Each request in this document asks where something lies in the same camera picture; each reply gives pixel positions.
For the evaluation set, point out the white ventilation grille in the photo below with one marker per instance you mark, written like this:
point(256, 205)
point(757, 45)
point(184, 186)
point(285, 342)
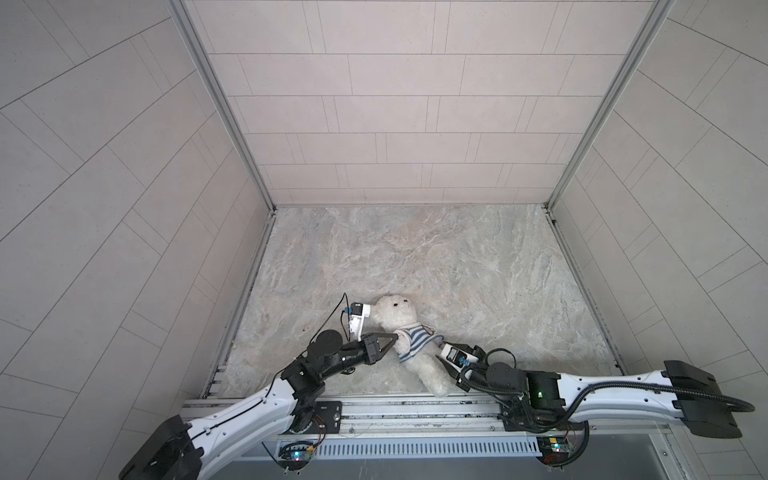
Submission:
point(435, 447)

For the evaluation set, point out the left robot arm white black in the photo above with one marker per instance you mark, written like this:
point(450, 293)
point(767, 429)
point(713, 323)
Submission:
point(200, 448)

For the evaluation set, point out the corner aluminium post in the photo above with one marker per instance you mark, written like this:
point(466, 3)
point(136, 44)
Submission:
point(648, 31)
point(182, 19)

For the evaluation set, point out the right corner aluminium post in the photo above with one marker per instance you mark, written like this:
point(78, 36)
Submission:
point(648, 31)

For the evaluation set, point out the left green circuit board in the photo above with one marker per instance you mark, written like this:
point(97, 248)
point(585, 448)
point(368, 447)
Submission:
point(295, 456)

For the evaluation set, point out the white teddy bear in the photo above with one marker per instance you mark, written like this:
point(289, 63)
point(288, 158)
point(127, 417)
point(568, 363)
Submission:
point(392, 312)

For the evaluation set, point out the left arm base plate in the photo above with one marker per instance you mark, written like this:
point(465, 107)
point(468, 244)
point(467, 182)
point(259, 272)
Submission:
point(321, 417)

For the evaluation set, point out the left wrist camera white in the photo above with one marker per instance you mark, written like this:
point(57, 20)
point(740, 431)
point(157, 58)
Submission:
point(357, 313)

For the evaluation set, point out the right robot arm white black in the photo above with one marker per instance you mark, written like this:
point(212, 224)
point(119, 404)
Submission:
point(539, 401)

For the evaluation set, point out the green circuit board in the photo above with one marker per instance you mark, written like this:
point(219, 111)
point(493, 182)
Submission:
point(554, 449)
point(295, 456)

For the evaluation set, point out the blue white striped sweater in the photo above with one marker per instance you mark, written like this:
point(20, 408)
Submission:
point(416, 337)

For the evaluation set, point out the right green circuit board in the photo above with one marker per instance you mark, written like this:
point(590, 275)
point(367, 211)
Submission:
point(554, 449)

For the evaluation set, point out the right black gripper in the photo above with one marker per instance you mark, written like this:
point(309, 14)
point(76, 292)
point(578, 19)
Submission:
point(460, 382)

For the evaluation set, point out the aluminium mounting rail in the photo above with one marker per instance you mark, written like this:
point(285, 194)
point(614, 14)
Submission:
point(401, 416)

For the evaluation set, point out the left corner aluminium post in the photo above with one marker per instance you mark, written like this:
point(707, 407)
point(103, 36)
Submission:
point(182, 19)

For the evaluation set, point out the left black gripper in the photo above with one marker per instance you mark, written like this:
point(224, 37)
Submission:
point(370, 356)

